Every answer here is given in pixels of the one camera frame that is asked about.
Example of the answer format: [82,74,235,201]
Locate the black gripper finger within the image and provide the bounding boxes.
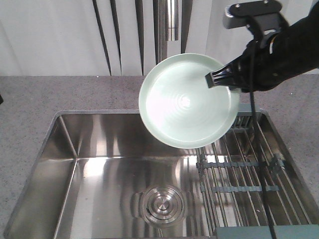
[205,62,239,88]

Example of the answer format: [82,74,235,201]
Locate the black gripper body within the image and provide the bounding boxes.
[234,37,287,92]

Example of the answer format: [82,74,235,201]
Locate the light green round plate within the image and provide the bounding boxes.
[139,53,241,149]

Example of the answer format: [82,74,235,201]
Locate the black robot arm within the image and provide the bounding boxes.
[205,0,319,93]

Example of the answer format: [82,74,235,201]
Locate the grey sink dish rack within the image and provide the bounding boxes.
[196,104,319,239]

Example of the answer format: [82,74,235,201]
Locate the stainless steel faucet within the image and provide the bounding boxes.
[153,0,179,64]

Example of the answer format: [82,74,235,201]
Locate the round steel sink drain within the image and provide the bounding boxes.
[130,185,189,228]

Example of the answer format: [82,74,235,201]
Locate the stainless steel sink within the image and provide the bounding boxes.
[4,111,210,239]

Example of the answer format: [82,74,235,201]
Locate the white pleated curtain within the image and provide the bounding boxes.
[0,0,319,77]

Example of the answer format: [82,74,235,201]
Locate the black camera cable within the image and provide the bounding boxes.
[248,39,278,239]

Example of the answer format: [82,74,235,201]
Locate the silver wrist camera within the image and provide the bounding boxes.
[222,0,289,37]

